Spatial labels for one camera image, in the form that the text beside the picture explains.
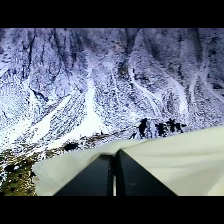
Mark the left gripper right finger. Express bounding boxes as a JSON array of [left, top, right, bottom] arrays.
[[115, 148, 178, 197]]

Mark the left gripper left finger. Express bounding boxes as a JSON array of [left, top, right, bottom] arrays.
[[54, 154, 115, 197]]

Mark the white garment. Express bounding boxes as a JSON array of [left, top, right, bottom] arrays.
[[32, 125, 224, 197]]

